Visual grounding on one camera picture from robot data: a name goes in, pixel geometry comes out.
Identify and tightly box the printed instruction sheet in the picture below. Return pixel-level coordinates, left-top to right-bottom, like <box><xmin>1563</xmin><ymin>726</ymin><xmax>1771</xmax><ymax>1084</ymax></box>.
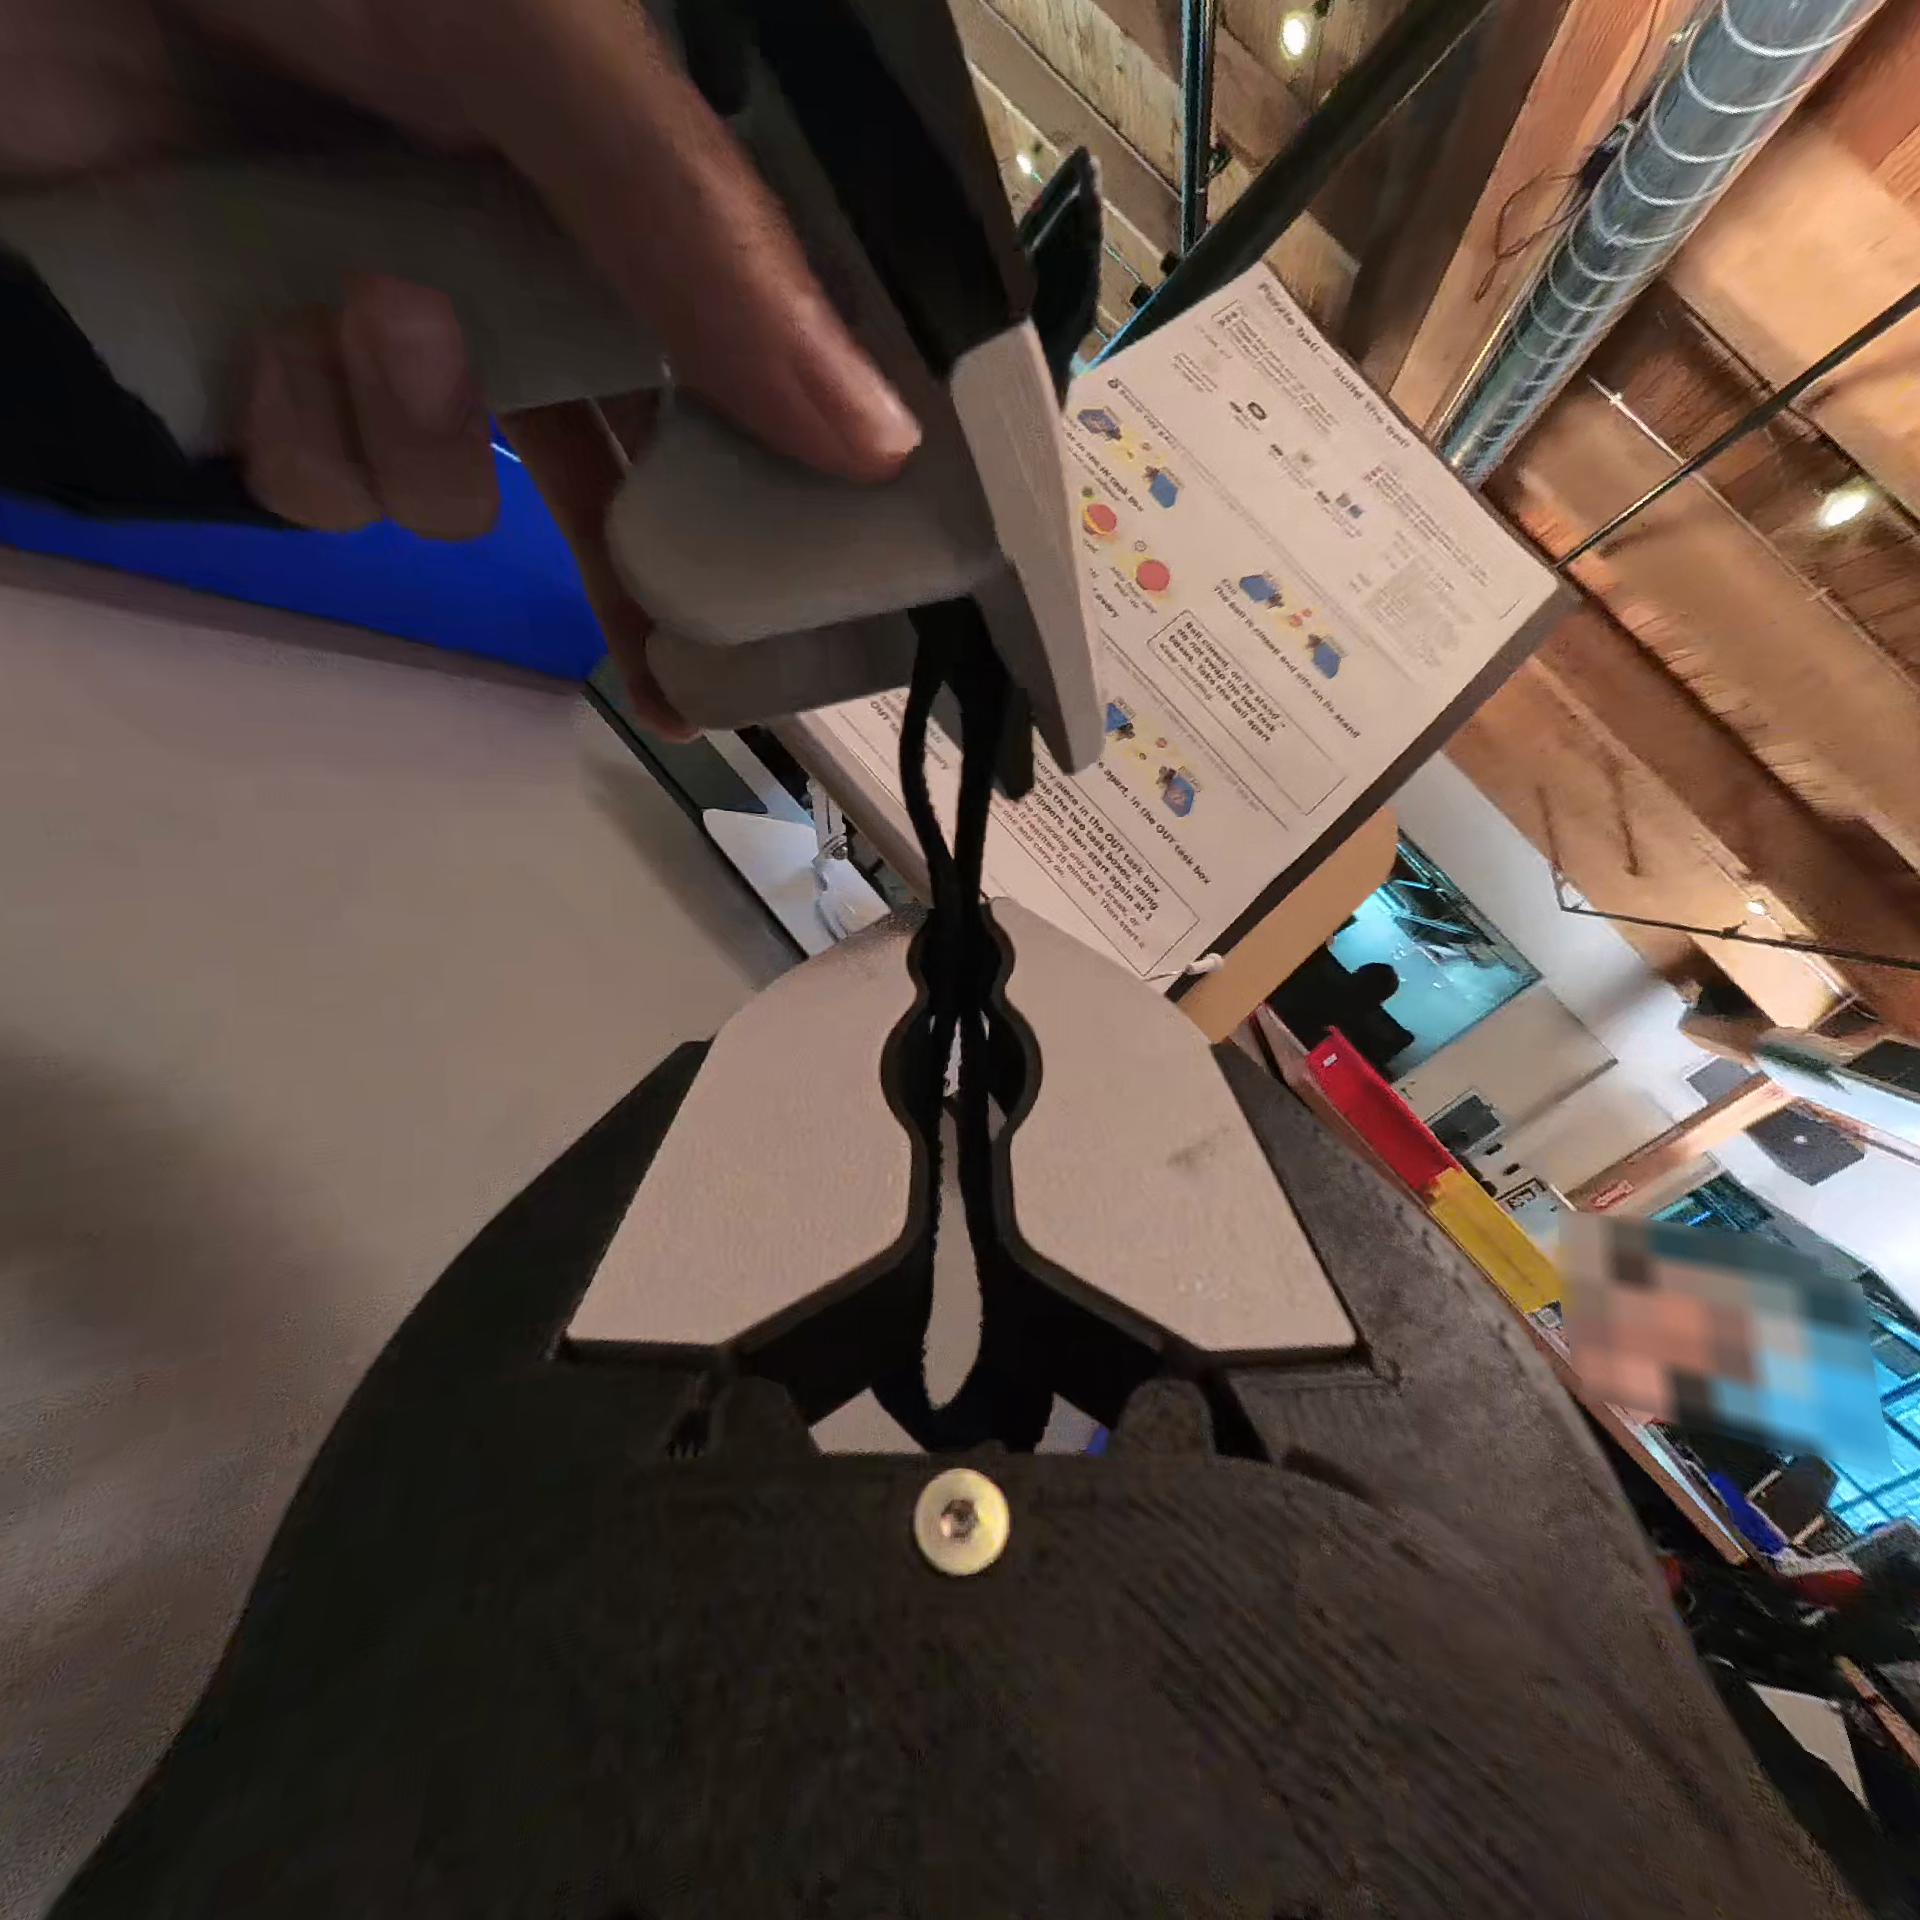
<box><xmin>779</xmin><ymin>268</ymin><xmax>1567</xmax><ymax>984</ymax></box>

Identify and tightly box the yellow bin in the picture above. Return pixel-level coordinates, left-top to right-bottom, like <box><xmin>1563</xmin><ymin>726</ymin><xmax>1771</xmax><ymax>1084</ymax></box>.
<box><xmin>1425</xmin><ymin>1167</ymin><xmax>1566</xmax><ymax>1310</ymax></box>

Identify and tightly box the black pole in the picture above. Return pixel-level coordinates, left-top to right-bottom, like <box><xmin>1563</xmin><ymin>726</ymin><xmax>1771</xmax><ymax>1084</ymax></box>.
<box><xmin>1102</xmin><ymin>0</ymin><xmax>1501</xmax><ymax>355</ymax></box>

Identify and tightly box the person's left hand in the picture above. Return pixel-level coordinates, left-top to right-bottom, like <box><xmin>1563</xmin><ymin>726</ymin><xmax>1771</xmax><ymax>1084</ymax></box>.
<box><xmin>0</xmin><ymin>0</ymin><xmax>923</xmax><ymax>744</ymax></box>

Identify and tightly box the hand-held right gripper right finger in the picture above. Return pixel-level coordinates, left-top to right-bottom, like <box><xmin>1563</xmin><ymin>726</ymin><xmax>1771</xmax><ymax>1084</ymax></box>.
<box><xmin>988</xmin><ymin>895</ymin><xmax>1365</xmax><ymax>1420</ymax></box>

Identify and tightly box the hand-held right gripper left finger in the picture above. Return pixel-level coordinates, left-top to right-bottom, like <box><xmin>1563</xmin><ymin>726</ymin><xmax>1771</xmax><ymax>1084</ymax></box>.
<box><xmin>565</xmin><ymin>907</ymin><xmax>927</xmax><ymax>1420</ymax></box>

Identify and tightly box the silver ventilation duct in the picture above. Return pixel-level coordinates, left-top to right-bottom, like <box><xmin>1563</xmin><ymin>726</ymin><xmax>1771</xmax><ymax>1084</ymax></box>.
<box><xmin>1441</xmin><ymin>0</ymin><xmax>1894</xmax><ymax>484</ymax></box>

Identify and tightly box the wooden sheet stand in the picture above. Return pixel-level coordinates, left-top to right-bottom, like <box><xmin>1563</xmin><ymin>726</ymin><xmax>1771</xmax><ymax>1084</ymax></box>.
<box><xmin>1183</xmin><ymin>808</ymin><xmax>1401</xmax><ymax>1045</ymax></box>

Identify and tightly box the red bin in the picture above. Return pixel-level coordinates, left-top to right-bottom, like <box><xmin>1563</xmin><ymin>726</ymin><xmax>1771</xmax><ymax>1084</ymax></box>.
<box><xmin>1303</xmin><ymin>1027</ymin><xmax>1470</xmax><ymax>1209</ymax></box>

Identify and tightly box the black strap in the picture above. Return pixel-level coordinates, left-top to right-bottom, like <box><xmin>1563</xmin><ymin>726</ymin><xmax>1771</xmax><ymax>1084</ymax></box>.
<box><xmin>885</xmin><ymin>598</ymin><xmax>1059</xmax><ymax>1454</ymax></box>

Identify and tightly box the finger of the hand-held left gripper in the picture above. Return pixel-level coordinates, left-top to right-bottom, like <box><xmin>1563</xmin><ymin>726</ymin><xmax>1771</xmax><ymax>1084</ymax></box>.
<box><xmin>943</xmin><ymin>316</ymin><xmax>1121</xmax><ymax>800</ymax></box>
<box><xmin>604</xmin><ymin>397</ymin><xmax>991</xmax><ymax>734</ymax></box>

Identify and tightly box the white stand base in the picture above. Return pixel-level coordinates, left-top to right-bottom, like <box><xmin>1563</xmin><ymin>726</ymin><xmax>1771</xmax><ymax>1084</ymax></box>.
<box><xmin>701</xmin><ymin>801</ymin><xmax>903</xmax><ymax>951</ymax></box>

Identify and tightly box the large blue bin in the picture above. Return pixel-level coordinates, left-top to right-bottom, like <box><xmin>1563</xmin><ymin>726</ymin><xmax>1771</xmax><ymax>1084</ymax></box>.
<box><xmin>0</xmin><ymin>420</ymin><xmax>609</xmax><ymax>683</ymax></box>

